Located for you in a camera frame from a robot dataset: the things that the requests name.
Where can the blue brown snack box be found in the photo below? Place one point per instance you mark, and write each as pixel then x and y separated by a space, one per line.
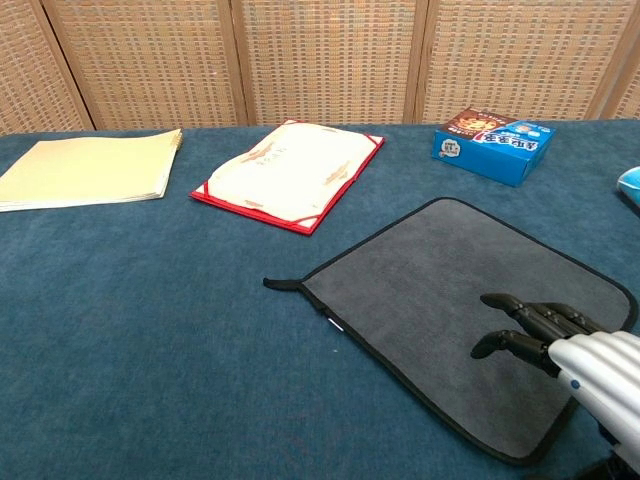
pixel 495 150

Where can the beige spiral notebook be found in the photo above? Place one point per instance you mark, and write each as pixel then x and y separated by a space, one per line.
pixel 90 170

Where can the blue felt table cover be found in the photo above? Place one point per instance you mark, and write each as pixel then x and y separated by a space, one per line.
pixel 150 325

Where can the woven wicker folding screen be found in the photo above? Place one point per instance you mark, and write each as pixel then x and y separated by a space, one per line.
pixel 320 60

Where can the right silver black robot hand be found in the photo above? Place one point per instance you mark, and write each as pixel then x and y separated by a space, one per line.
pixel 600 365

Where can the red certificate folder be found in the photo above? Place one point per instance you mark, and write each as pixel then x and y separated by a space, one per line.
pixel 295 175

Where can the light blue rolled tube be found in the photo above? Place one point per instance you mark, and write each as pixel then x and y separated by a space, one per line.
pixel 631 187

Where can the grey and green cloth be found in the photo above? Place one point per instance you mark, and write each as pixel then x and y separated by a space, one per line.
pixel 425 280

